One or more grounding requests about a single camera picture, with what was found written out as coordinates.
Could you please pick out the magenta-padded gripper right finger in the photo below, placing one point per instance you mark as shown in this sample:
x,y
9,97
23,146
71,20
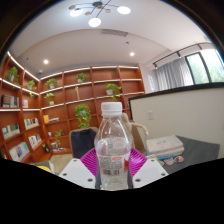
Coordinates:
x,y
150,171

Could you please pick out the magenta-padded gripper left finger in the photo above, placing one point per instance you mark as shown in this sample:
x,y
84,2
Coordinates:
x,y
76,172

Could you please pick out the clear plastic water bottle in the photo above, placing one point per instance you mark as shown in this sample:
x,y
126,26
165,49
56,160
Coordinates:
x,y
112,150

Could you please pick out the tan chair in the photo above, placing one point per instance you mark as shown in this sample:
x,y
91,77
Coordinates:
x,y
138,143

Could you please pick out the small colourful round toy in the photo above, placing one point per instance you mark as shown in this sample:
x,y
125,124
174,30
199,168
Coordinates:
x,y
178,159

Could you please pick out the dark blue chair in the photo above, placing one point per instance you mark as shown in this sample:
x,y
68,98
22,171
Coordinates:
x,y
82,141

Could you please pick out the wooden shelf unit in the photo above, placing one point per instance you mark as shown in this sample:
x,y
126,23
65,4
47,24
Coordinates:
x,y
66,100

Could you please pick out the grey curtain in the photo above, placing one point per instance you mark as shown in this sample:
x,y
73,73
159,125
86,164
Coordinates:
x,y
173,75

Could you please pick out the recessed ceiling spotlight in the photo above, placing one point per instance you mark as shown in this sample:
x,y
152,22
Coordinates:
x,y
132,53
45,61

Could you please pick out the window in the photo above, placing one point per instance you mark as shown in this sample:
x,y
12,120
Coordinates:
x,y
206,66

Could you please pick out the ceiling air vent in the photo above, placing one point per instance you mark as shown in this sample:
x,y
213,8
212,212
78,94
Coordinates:
x,y
114,32

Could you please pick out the ceiling lamp with round lights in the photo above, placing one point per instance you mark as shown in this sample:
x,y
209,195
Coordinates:
x,y
95,21

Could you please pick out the white wall socket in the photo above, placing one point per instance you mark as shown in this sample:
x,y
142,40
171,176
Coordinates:
x,y
150,115

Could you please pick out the white wall notice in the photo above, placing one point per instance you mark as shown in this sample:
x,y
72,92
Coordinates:
x,y
151,83

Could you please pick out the black curtain rail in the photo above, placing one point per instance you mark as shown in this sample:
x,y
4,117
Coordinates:
x,y
180,52

